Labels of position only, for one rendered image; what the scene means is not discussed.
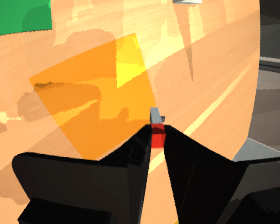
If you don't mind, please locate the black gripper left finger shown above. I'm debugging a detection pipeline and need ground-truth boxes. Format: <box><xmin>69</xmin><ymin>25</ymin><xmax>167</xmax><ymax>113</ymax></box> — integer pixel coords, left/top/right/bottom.
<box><xmin>11</xmin><ymin>124</ymin><xmax>152</xmax><ymax>224</ymax></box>

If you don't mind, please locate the orange square marking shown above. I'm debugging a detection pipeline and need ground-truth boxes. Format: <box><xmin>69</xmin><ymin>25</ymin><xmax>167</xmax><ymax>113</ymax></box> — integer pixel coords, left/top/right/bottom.
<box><xmin>28</xmin><ymin>34</ymin><xmax>156</xmax><ymax>160</ymax></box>

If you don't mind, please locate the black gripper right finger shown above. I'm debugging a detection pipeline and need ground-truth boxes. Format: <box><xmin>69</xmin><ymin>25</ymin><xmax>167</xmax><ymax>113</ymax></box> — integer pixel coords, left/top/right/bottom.
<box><xmin>164</xmin><ymin>125</ymin><xmax>280</xmax><ymax>224</ymax></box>

